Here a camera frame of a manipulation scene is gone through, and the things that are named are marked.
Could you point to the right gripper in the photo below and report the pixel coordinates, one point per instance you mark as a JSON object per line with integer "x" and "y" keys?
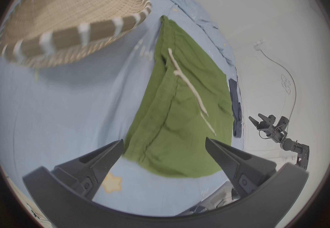
{"x": 269, "y": 130}

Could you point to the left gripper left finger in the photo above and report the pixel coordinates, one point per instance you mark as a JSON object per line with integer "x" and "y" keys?
{"x": 90, "y": 170}

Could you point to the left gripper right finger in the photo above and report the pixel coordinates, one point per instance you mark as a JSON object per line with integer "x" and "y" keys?
{"x": 242, "y": 172}

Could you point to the green shorts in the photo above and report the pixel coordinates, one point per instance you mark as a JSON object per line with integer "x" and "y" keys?
{"x": 180, "y": 118}

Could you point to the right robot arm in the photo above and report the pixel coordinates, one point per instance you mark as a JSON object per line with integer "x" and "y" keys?
{"x": 291, "y": 144}

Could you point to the dark blue garment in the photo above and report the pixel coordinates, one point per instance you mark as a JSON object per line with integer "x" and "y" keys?
{"x": 236, "y": 108}

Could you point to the round woven basket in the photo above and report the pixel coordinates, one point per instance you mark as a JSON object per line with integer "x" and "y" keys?
{"x": 64, "y": 7}

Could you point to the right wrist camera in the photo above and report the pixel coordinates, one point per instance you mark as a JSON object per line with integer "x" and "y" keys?
{"x": 272, "y": 119}

